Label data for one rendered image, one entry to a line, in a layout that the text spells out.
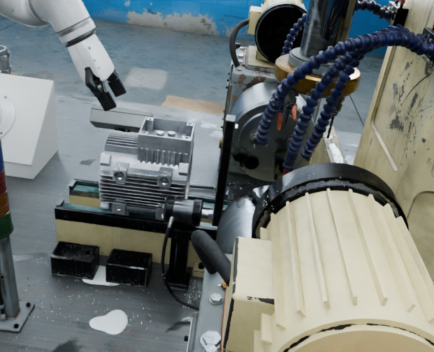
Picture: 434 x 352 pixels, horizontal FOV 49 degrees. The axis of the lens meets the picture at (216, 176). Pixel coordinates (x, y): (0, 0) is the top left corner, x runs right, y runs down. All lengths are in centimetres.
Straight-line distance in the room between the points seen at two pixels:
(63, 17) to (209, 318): 73
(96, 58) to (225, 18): 559
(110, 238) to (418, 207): 71
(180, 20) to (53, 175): 531
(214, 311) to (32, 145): 105
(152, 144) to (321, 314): 74
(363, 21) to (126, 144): 586
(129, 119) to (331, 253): 96
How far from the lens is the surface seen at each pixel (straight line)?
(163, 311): 112
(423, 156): 96
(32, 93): 163
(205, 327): 61
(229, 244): 81
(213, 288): 66
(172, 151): 107
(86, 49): 110
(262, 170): 137
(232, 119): 92
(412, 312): 42
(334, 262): 44
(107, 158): 109
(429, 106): 93
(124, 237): 120
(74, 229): 123
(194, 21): 670
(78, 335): 108
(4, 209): 94
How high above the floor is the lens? 161
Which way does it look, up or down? 30 degrees down
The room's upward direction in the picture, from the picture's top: 7 degrees clockwise
